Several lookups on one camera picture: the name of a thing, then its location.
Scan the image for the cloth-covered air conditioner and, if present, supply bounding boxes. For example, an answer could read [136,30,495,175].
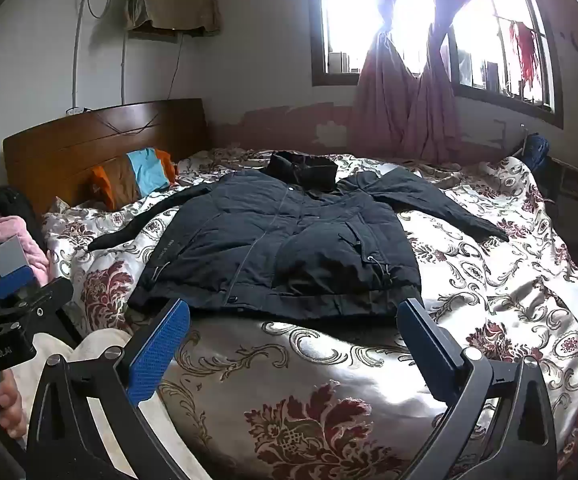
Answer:
[126,0,222,44]

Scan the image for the floral satin quilt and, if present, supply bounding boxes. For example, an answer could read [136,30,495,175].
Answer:
[41,147,578,480]

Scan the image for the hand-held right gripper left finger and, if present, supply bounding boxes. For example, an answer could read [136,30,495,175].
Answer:
[26,298,190,480]

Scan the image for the black wall cable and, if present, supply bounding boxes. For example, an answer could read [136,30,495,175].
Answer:
[170,35,186,101]

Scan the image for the white cloth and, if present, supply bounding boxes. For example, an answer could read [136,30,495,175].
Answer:
[11,329,137,480]

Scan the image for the dark navy padded jacket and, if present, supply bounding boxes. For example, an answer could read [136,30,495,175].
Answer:
[89,151,510,318]

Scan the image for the wooden headboard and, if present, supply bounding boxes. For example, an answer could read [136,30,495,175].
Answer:
[3,98,207,217]

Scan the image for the red hanging clothes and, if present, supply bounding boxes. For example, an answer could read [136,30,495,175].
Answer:
[508,20,540,92]

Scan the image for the blue bag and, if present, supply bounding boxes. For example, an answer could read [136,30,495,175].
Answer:
[523,132,551,172]

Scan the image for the pink fluffy cloth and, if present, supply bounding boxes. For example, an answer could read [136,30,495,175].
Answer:
[0,215,50,286]

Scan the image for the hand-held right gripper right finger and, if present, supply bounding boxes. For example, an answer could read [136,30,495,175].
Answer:
[396,298,558,480]

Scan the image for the dark-framed window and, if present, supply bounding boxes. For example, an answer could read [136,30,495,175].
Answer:
[308,0,564,129]

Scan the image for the white wall pipe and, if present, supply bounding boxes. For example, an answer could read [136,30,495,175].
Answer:
[119,35,130,106]
[70,0,98,111]

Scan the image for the orange brown blue pillow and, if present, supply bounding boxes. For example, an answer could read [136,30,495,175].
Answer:
[89,147,178,211]

